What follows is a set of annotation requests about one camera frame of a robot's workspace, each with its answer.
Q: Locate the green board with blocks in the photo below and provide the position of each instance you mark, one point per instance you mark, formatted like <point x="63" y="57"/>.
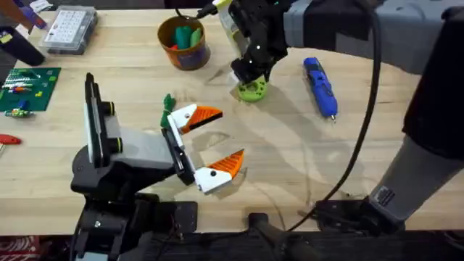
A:
<point x="32" y="90"/>

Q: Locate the clear plastic parts box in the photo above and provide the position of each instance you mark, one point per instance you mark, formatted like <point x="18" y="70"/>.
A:
<point x="69" y="29"/>

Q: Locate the left wrist upright plate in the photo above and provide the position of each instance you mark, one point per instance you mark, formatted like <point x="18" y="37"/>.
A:
<point x="95" y="119"/>

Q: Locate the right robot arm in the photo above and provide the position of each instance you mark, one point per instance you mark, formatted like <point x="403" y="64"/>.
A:
<point x="409" y="32"/>

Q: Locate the green disc with holes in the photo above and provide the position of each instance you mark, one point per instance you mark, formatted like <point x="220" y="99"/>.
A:
<point x="250" y="94"/>

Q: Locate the brown tub with toys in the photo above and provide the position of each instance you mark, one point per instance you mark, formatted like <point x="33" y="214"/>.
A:
<point x="188" y="54"/>

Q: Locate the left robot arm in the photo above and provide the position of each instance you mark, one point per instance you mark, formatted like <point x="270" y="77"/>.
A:
<point x="108" y="232"/>

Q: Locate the blue electric screwdriver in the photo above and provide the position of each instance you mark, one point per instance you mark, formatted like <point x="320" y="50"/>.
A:
<point x="320" y="87"/>

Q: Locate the green toy vegetable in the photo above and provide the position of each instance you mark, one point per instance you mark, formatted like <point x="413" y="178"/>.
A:
<point x="168" y="103"/>

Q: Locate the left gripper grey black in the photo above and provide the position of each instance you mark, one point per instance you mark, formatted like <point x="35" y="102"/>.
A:
<point x="145" y="150"/>

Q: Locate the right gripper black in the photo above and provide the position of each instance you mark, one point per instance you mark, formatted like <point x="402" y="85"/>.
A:
<point x="262" y="32"/>

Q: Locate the white paper sheet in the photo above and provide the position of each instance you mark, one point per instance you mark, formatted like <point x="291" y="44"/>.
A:
<point x="40" y="5"/>

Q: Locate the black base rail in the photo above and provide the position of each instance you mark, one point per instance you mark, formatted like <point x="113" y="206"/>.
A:
<point x="326" y="246"/>

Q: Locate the black cylindrical tool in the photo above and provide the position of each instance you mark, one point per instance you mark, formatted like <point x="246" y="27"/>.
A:
<point x="21" y="49"/>

